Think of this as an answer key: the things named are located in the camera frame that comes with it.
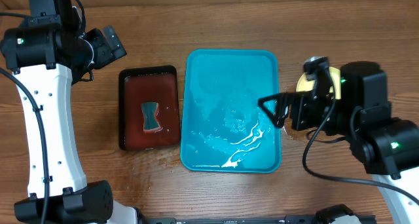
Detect yellow-green plate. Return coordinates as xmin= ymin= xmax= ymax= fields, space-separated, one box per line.
xmin=296 ymin=67 xmax=341 ymax=100

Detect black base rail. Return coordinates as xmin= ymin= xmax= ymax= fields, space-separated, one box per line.
xmin=145 ymin=215 xmax=316 ymax=224

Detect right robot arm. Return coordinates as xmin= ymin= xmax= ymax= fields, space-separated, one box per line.
xmin=258 ymin=57 xmax=418 ymax=223

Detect black tray with red water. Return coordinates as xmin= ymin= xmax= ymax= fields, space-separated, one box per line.
xmin=118 ymin=65 xmax=181 ymax=151

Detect green and red sponge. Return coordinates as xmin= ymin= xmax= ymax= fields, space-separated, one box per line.
xmin=141 ymin=102 xmax=162 ymax=133

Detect teal plastic serving tray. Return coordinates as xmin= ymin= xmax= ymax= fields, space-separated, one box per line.
xmin=180 ymin=49 xmax=282 ymax=174

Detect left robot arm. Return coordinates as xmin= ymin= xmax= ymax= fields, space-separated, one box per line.
xmin=1 ymin=0 xmax=142 ymax=223

